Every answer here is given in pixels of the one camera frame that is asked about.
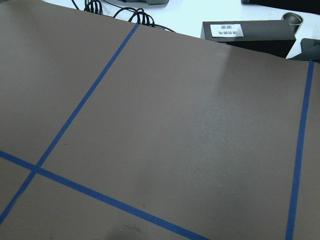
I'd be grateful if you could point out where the black box device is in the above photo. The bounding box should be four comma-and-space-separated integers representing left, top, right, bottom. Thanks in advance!
200, 20, 296, 58

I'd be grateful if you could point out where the grey metal cylinder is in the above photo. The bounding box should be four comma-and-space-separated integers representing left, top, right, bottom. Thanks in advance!
281, 12, 304, 35

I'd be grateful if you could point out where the black cable bundle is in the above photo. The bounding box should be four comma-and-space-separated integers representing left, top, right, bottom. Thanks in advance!
71, 0, 176, 33

